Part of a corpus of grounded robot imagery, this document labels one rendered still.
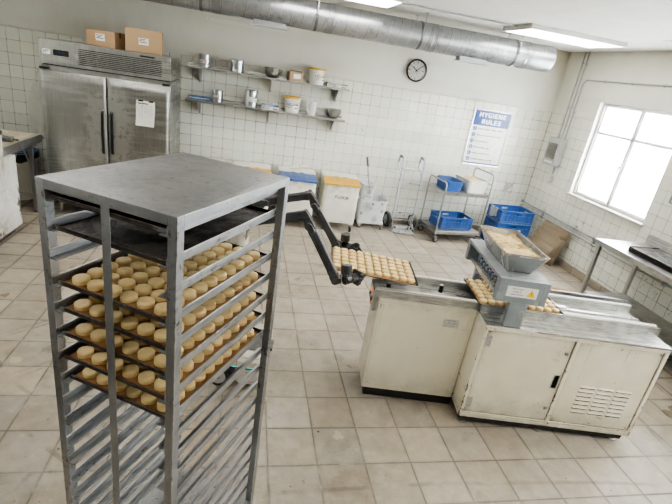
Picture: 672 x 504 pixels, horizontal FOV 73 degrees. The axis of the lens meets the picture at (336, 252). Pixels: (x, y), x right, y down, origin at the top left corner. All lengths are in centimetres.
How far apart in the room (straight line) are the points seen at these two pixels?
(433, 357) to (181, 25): 536
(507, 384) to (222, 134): 518
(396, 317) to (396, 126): 453
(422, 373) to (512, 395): 63
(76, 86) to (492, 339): 524
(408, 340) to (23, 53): 608
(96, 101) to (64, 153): 76
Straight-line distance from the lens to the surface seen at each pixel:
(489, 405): 356
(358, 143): 717
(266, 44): 691
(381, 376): 347
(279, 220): 175
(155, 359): 151
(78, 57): 635
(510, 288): 306
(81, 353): 173
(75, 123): 639
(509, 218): 759
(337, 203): 664
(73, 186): 143
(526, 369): 345
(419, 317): 323
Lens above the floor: 222
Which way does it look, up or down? 22 degrees down
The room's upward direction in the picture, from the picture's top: 9 degrees clockwise
